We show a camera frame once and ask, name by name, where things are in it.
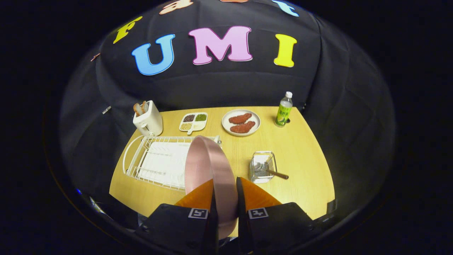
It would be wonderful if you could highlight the wooden handle metal spoon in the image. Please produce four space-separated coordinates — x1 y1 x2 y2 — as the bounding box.
253 162 289 180

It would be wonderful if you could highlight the pink plate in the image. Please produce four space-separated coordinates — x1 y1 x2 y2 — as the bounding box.
184 135 239 239

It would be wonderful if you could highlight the metal wire basket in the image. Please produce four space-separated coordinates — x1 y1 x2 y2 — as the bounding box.
249 151 277 183

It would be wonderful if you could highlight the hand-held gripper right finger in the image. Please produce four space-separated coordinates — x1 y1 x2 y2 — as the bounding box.
236 177 315 255

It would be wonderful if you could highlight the white wire dish rack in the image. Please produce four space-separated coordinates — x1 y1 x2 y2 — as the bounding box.
122 135 223 192

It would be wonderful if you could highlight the green label drink bottle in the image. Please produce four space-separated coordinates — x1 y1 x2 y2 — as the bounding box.
275 91 293 128

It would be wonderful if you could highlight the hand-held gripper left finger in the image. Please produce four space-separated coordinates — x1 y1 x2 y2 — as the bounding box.
136 179 219 255

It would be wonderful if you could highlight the white divided bean dish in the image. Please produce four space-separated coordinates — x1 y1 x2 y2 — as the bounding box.
179 112 208 135

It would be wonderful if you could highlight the red-brown meat piece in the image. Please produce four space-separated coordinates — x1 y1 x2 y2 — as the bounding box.
229 113 253 124
230 121 256 134

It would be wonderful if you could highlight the white toaster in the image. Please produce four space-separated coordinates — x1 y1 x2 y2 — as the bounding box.
133 100 164 137

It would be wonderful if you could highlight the white plate with meat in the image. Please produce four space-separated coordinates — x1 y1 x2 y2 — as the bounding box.
222 109 261 137

